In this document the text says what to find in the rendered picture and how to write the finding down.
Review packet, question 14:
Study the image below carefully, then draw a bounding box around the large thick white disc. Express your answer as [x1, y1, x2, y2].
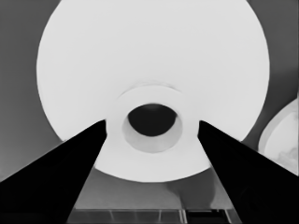
[36, 0, 271, 184]

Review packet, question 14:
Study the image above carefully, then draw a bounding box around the white round carrier with pins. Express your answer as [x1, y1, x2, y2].
[257, 97, 299, 175]

